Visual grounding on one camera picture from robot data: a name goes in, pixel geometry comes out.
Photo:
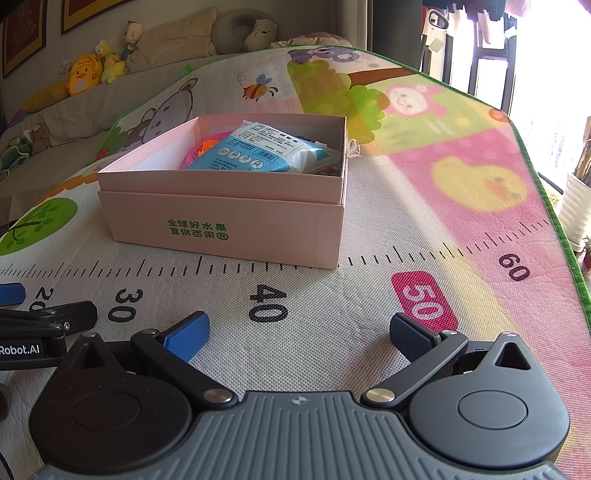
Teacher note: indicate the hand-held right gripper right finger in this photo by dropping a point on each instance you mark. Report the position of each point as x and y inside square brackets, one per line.
[411, 339]

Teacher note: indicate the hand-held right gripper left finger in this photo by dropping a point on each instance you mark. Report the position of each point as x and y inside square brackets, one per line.
[189, 339]

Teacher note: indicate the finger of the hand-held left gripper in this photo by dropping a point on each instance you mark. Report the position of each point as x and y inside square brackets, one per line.
[69, 316]
[11, 294]

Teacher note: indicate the pink cardboard box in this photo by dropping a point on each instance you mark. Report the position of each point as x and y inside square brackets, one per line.
[221, 230]

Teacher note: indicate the pink plastic toy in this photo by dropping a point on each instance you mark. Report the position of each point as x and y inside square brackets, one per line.
[198, 157]

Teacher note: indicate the blue tissue pack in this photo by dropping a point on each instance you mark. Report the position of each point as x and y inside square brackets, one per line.
[268, 152]

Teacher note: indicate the cartoon printed play mat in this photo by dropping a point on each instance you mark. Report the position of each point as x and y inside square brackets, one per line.
[323, 295]

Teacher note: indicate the green knitted cloth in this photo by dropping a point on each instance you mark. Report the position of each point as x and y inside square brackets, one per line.
[16, 152]

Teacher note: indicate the beige covered sofa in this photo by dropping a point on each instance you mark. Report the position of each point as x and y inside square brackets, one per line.
[69, 120]

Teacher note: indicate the yellow orange cushion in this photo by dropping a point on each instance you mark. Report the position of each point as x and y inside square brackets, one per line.
[44, 98]

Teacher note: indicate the tall white ribbed pot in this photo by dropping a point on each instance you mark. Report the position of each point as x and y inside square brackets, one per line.
[577, 207]

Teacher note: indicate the yellow duck backpack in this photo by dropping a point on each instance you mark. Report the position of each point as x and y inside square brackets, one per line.
[83, 76]

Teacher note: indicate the yellow plush duck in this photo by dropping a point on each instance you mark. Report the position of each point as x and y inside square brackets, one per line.
[111, 67]

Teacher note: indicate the narrow red framed picture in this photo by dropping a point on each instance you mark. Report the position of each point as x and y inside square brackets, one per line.
[25, 34]

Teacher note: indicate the cartoon boy doll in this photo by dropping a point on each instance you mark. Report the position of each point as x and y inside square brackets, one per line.
[131, 39]

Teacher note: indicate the wide red framed picture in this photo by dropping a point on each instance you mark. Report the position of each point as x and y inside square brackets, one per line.
[92, 14]

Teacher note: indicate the beige pillow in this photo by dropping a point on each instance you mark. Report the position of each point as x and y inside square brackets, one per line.
[171, 41]

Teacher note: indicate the white stick vacuum cleaner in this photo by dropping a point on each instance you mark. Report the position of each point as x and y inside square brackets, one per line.
[434, 44]

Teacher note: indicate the white bear plush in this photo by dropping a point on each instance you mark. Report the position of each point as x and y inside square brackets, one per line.
[261, 36]

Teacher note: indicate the grey neck pillow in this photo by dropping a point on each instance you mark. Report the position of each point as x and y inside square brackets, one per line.
[228, 30]

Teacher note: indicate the beige quilted blanket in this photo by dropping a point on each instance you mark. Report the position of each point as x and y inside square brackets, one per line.
[314, 39]

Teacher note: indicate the beige curtain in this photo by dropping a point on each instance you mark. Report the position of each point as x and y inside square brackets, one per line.
[351, 23]

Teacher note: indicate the dark hanging clothes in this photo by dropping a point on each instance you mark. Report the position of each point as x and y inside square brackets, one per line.
[480, 8]

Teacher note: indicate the black window frame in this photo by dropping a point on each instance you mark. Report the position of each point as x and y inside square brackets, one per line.
[510, 69]

